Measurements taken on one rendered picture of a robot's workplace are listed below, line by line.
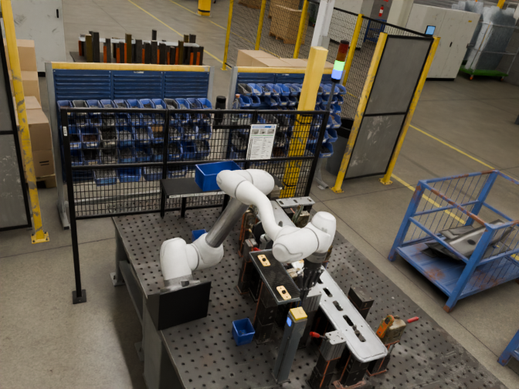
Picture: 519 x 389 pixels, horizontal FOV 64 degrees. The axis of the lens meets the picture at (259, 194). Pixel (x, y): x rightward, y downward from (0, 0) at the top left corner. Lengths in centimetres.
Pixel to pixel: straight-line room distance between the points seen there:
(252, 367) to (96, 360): 127
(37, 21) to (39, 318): 587
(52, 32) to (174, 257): 659
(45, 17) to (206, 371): 708
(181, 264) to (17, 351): 146
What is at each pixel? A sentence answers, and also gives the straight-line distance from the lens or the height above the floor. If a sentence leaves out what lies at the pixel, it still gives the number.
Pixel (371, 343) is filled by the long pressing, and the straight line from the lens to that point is 218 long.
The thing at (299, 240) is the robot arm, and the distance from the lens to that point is 152.
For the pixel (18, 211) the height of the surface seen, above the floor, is 31.
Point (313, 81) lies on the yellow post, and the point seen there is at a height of 177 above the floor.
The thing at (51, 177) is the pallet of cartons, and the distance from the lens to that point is 493.
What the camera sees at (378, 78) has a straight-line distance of 513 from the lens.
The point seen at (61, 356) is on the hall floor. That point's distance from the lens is 325.
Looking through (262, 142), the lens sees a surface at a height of 130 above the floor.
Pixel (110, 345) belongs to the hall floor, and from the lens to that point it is 326.
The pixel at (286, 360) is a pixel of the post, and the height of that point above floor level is 87.
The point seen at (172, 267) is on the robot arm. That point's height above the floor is 100.
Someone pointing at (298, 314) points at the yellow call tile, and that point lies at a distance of 194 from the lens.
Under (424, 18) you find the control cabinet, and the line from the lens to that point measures 1293.
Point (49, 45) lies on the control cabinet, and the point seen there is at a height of 57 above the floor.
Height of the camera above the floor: 252
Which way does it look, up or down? 30 degrees down
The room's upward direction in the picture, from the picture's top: 10 degrees clockwise
